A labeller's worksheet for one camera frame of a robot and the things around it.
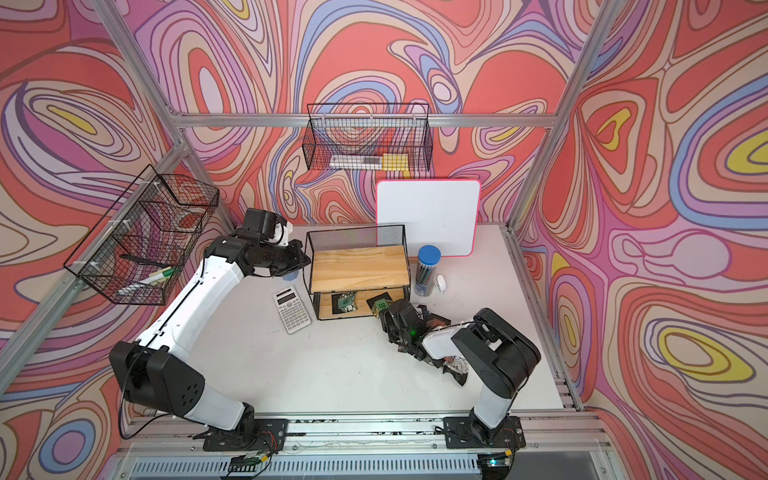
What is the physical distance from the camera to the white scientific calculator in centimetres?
94

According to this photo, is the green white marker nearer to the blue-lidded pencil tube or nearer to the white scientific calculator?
the white scientific calculator

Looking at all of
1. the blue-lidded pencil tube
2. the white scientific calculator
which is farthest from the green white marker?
the blue-lidded pencil tube
